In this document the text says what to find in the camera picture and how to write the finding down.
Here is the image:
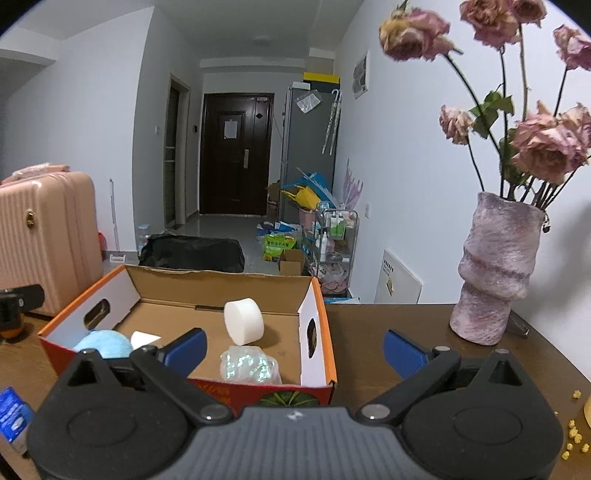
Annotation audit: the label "white round sponge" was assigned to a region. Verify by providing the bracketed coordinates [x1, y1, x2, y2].
[224, 298, 265, 346]

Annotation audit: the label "black eyeglasses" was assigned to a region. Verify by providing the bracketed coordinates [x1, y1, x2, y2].
[508, 311, 531, 337]

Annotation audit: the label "scattered yellow flower bits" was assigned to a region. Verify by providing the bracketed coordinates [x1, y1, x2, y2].
[554, 390, 591, 460]

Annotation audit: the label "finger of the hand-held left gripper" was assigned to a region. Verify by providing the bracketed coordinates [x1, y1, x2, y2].
[0, 285, 45, 331]

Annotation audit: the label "blue and white floor bags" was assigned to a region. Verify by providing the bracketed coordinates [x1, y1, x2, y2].
[256, 220, 303, 245]

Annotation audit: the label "white wedge sponge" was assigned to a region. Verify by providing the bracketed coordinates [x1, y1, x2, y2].
[130, 330, 162, 349]

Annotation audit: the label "green and yellow bag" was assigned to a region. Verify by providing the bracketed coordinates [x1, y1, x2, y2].
[263, 234, 297, 263]

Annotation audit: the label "red cardboard box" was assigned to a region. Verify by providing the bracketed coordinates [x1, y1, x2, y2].
[38, 264, 338, 407]

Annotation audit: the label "blue and yellow bags pile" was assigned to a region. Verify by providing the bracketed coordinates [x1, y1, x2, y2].
[281, 168, 340, 210]

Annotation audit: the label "metal trolley rack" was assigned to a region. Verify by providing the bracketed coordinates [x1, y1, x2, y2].
[314, 209, 360, 296]

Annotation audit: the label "clear plastic bag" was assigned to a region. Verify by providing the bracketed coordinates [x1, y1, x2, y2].
[296, 91, 322, 113]

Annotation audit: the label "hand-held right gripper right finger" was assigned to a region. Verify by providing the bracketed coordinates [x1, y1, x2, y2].
[358, 329, 533, 425]

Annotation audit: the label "side doorway frame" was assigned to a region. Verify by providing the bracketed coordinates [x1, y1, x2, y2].
[164, 74, 191, 227]

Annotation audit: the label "grey refrigerator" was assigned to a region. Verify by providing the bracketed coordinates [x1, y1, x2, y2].
[279, 87, 340, 222]

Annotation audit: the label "white wall cover panel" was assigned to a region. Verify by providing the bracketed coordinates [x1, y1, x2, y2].
[373, 250, 423, 304]

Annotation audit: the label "pink ribbed suitcase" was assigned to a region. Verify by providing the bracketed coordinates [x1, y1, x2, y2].
[0, 164, 105, 318]

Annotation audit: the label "blue tissue packet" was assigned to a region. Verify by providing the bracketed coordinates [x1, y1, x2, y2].
[0, 387, 35, 444]

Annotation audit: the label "dried pink rose bouquet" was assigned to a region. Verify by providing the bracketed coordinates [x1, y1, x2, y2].
[379, 0, 591, 208]

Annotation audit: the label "purple wall decal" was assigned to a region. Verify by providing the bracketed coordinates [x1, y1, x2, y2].
[342, 159, 365, 210]

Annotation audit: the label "iridescent plastic bag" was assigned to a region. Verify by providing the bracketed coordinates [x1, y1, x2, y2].
[220, 345, 282, 385]

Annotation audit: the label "black duffel bag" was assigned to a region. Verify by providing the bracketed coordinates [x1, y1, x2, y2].
[139, 234, 245, 273]

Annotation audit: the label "brown cardboard box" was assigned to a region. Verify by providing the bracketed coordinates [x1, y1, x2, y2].
[267, 180, 283, 217]

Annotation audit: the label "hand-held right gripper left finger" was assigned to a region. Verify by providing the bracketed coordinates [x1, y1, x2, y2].
[59, 329, 234, 426]

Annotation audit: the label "white folded umbrella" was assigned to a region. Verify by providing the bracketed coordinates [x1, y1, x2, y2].
[322, 89, 343, 157]

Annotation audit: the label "wall electrical panel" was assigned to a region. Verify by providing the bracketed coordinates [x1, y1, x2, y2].
[352, 52, 371, 99]

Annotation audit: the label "dark brown entrance door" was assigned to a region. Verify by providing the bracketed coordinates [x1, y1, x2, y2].
[198, 92, 275, 217]

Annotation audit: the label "small open cardboard box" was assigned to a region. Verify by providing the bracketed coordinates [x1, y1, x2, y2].
[278, 249, 306, 276]

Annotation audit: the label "purple textured vase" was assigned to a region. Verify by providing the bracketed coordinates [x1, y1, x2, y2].
[450, 191, 546, 346]

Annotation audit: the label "blue plush paw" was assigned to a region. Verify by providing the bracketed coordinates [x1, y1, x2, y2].
[73, 329, 134, 360]

